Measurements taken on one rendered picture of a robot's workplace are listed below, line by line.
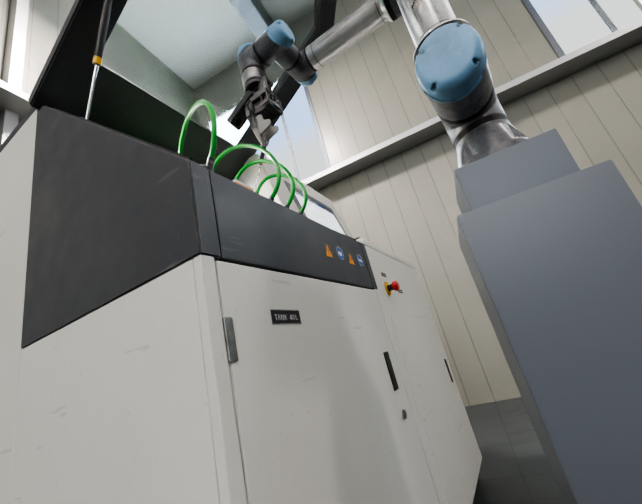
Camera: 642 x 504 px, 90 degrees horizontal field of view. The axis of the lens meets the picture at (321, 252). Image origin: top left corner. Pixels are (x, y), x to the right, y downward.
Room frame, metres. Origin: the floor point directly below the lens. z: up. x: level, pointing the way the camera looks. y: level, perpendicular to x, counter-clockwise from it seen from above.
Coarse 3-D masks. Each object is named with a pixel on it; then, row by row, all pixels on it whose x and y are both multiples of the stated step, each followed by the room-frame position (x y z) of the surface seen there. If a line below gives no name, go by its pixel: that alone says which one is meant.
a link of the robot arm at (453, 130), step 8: (496, 96) 0.57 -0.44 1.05; (488, 104) 0.55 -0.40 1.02; (496, 104) 0.57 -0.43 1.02; (480, 112) 0.56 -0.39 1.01; (488, 112) 0.56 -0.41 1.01; (496, 112) 0.56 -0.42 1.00; (504, 112) 0.58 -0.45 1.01; (448, 120) 0.58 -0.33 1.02; (464, 120) 0.57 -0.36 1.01; (472, 120) 0.57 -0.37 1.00; (448, 128) 0.62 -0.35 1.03; (456, 128) 0.60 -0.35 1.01; (456, 136) 0.61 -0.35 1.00
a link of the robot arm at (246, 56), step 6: (240, 48) 0.72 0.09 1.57; (246, 48) 0.72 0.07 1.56; (252, 48) 0.70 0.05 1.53; (240, 54) 0.73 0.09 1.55; (246, 54) 0.71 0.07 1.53; (252, 54) 0.71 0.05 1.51; (240, 60) 0.73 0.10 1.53; (246, 60) 0.72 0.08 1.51; (252, 60) 0.72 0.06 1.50; (258, 60) 0.72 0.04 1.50; (240, 66) 0.74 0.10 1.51; (246, 66) 0.72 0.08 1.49; (252, 66) 0.72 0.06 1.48; (258, 66) 0.73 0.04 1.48; (264, 66) 0.74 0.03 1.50
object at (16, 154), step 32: (32, 128) 0.68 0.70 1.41; (0, 160) 0.78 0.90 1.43; (32, 160) 0.67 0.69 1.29; (0, 192) 0.77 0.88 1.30; (0, 224) 0.75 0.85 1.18; (0, 256) 0.74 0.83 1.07; (0, 288) 0.73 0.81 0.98; (0, 320) 0.73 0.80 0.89; (0, 352) 0.72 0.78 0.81; (0, 384) 0.71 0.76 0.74; (0, 416) 0.70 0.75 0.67; (0, 448) 0.70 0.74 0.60; (0, 480) 0.69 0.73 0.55
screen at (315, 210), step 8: (288, 184) 1.32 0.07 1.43; (296, 192) 1.36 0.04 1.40; (296, 200) 1.31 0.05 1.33; (312, 200) 1.50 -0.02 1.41; (312, 208) 1.43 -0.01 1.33; (320, 208) 1.54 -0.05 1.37; (328, 208) 1.67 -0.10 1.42; (312, 216) 1.37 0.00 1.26; (320, 216) 1.47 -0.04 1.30; (328, 216) 1.58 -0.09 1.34; (328, 224) 1.51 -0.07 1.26; (336, 224) 1.63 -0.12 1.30; (344, 232) 1.68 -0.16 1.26
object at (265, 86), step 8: (256, 80) 0.72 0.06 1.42; (264, 80) 0.72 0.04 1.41; (248, 88) 0.74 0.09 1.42; (256, 88) 0.74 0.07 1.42; (264, 88) 0.70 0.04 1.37; (256, 96) 0.72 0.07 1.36; (264, 96) 0.72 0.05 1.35; (272, 96) 0.73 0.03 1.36; (248, 104) 0.73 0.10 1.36; (256, 104) 0.73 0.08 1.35; (264, 104) 0.72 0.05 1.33; (272, 104) 0.72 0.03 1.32; (280, 104) 0.76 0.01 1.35; (256, 112) 0.73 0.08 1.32; (264, 112) 0.74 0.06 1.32; (272, 112) 0.75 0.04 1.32; (280, 112) 0.76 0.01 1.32; (272, 120) 0.78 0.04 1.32
